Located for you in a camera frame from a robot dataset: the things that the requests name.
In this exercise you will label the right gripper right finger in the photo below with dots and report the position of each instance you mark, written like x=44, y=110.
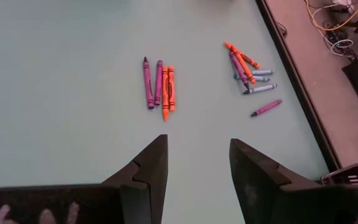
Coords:
x=259, y=186

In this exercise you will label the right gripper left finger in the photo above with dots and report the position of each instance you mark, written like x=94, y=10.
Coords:
x=145, y=186

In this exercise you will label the black plastic basket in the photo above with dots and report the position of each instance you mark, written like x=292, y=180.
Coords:
x=343, y=175

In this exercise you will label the blue crayon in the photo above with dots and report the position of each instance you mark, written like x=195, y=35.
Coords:
x=261, y=78
x=264, y=72
x=261, y=88

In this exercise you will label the teal table mat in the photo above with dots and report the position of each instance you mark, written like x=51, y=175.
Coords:
x=73, y=93

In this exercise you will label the black metal table frame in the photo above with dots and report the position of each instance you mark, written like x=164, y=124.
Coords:
x=291, y=77

